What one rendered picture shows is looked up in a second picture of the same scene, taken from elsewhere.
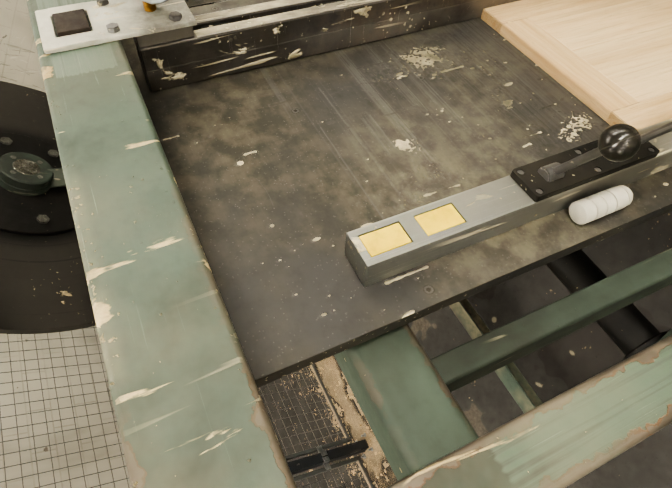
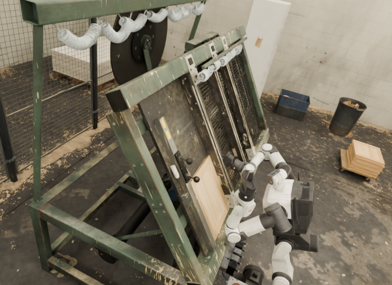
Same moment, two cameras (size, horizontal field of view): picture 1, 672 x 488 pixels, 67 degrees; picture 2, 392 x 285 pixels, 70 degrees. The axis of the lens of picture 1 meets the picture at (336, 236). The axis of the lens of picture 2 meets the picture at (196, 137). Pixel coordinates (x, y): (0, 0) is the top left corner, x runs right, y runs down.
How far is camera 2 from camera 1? 109 cm
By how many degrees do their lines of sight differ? 23
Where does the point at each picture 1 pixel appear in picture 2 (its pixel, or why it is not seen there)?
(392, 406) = not seen: hidden behind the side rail
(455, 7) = (208, 146)
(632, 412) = (148, 162)
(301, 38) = (195, 109)
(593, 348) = (95, 256)
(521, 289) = (112, 225)
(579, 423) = (145, 152)
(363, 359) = (140, 121)
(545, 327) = not seen: hidden behind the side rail
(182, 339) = (150, 86)
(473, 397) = not seen: hidden behind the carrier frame
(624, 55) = (205, 187)
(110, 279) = (155, 74)
